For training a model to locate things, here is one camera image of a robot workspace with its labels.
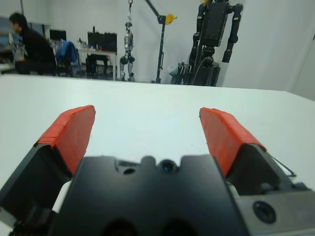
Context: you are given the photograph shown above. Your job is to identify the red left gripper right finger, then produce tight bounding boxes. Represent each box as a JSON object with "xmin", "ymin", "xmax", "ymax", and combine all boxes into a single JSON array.
[{"xmin": 198, "ymin": 107, "xmax": 309, "ymax": 197}]

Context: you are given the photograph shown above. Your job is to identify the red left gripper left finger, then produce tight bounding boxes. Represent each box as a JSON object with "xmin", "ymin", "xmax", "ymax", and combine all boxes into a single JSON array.
[{"xmin": 0, "ymin": 105, "xmax": 96, "ymax": 222}]

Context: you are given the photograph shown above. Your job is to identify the black office chair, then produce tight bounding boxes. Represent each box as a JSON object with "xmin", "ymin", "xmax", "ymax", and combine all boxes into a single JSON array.
[{"xmin": 56, "ymin": 41, "xmax": 82, "ymax": 78}]

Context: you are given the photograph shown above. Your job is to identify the folded black frames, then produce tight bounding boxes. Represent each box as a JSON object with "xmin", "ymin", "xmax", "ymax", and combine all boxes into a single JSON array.
[{"xmin": 177, "ymin": 61, "xmax": 192, "ymax": 85}]

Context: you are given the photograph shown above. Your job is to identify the pale green bag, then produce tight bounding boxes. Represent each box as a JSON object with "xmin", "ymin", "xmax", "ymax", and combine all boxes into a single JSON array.
[{"xmin": 168, "ymin": 64, "xmax": 180, "ymax": 84}]

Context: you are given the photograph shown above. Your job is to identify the blue jacket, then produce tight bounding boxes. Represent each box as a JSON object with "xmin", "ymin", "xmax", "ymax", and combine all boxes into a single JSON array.
[{"xmin": 56, "ymin": 41, "xmax": 77, "ymax": 66}]

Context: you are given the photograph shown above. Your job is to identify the white desk with monitors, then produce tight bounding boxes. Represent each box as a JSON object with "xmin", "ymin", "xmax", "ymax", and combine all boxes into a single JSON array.
[{"xmin": 78, "ymin": 47, "xmax": 119, "ymax": 81}]

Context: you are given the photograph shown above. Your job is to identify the person in black sweater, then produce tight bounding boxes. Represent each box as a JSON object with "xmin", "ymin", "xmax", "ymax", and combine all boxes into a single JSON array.
[{"xmin": 8, "ymin": 12, "xmax": 58, "ymax": 76}]

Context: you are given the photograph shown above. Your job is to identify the large black monitor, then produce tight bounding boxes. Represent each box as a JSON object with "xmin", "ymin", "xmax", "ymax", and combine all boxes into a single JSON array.
[{"xmin": 87, "ymin": 31, "xmax": 118, "ymax": 53}]

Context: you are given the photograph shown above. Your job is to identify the small black monitor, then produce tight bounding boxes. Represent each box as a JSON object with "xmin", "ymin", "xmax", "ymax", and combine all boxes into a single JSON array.
[{"xmin": 49, "ymin": 29, "xmax": 67, "ymax": 41}]

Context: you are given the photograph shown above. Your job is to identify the silver humanoid robot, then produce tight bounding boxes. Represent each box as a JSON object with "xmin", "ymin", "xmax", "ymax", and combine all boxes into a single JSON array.
[{"xmin": 119, "ymin": 21, "xmax": 136, "ymax": 82}]

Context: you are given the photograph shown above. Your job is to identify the large black humanoid robot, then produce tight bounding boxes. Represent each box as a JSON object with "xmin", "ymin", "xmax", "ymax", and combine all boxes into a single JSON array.
[{"xmin": 189, "ymin": 0, "xmax": 245, "ymax": 87}]

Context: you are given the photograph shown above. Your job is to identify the black crane stand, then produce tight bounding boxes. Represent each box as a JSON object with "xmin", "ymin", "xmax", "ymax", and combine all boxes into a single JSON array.
[{"xmin": 144, "ymin": 0, "xmax": 179, "ymax": 84}]

